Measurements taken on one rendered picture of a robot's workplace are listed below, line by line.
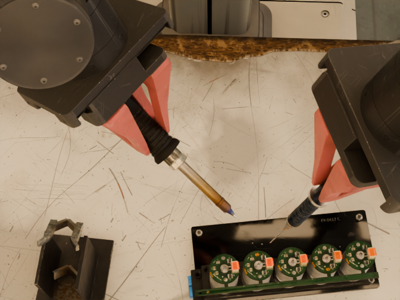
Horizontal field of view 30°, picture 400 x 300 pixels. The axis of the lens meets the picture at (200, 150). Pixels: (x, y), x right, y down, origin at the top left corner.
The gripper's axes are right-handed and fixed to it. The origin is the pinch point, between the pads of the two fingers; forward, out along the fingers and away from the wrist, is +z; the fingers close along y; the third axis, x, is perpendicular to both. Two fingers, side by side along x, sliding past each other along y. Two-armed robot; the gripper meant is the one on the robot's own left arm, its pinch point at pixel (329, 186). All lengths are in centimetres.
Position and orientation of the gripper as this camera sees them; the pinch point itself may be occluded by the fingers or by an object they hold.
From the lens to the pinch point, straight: 51.4
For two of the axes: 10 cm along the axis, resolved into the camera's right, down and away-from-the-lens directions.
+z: -3.3, 4.7, 8.2
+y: 3.0, 8.7, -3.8
